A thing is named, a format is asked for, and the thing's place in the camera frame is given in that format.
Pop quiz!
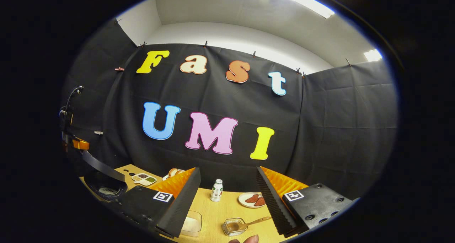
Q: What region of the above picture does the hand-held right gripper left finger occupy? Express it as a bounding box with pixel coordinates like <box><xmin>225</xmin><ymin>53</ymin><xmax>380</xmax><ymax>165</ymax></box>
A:
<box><xmin>114</xmin><ymin>167</ymin><xmax>202</xmax><ymax>239</ymax></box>

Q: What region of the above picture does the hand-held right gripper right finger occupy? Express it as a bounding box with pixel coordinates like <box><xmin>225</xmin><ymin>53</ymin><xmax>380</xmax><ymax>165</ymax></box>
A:
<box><xmin>257</xmin><ymin>166</ymin><xmax>356</xmax><ymax>236</ymax></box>

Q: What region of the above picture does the wooden spoon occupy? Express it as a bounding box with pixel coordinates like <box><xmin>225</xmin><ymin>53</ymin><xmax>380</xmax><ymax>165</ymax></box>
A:
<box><xmin>227</xmin><ymin>216</ymin><xmax>272</xmax><ymax>232</ymax></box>

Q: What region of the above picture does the dark silver rice cooker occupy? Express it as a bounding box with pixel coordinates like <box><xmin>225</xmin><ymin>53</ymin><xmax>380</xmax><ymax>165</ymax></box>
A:
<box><xmin>82</xmin><ymin>150</ymin><xmax>128</xmax><ymax>202</ymax></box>

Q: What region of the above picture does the clear plastic box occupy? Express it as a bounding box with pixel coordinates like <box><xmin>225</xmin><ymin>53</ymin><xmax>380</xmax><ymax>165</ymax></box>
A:
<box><xmin>181</xmin><ymin>210</ymin><xmax>202</xmax><ymax>236</ymax></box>

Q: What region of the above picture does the white round plate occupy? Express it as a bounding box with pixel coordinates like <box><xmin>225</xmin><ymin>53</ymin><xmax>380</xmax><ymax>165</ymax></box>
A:
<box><xmin>238</xmin><ymin>192</ymin><xmax>267</xmax><ymax>209</ymax></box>

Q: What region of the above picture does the white green-label bottle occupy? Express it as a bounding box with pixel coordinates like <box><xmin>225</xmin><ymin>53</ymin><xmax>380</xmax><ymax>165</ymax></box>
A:
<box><xmin>210</xmin><ymin>179</ymin><xmax>223</xmax><ymax>202</ymax></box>

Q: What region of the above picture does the white divided grain dish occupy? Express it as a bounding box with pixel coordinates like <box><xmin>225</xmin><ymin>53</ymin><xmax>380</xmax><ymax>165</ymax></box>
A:
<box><xmin>132</xmin><ymin>173</ymin><xmax>157</xmax><ymax>187</ymax></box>

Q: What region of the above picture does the black backdrop cloth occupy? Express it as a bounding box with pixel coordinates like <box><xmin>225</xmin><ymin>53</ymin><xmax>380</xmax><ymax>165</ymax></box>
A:
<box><xmin>61</xmin><ymin>19</ymin><xmax>398</xmax><ymax>201</ymax></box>

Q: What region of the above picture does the small ceiling light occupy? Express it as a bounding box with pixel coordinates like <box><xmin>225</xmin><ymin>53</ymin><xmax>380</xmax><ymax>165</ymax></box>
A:
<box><xmin>364</xmin><ymin>49</ymin><xmax>383</xmax><ymax>62</ymax></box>

